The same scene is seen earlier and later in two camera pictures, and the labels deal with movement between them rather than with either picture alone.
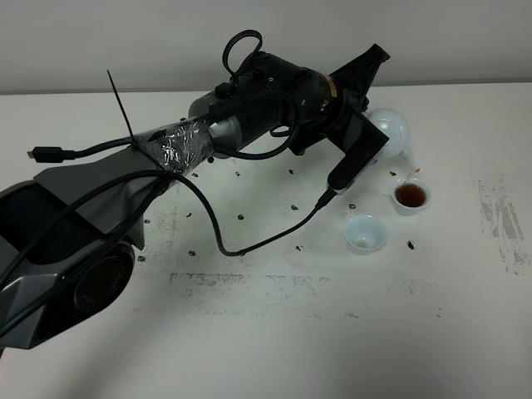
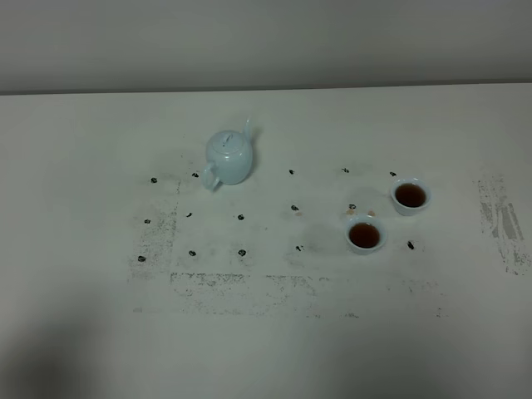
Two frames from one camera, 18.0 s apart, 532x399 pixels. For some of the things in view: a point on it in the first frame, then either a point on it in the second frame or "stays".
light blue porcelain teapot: [393, 125] to [229, 158]
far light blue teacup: [410, 196] stays
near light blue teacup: [365, 233] stays
